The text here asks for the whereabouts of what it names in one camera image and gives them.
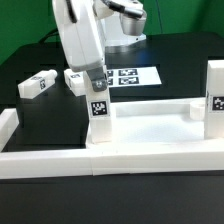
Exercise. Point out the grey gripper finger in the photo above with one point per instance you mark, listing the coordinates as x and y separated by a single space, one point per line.
98 79

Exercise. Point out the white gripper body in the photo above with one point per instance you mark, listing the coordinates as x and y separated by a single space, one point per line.
80 34

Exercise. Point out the white desk top tray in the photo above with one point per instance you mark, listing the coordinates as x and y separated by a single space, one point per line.
161 122

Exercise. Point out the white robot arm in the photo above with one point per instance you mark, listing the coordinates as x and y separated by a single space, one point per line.
122 23

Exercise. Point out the fiducial marker sheet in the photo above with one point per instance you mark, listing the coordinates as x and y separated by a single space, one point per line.
125 77

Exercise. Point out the white obstacle fence frame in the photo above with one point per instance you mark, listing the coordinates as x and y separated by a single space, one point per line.
102 161

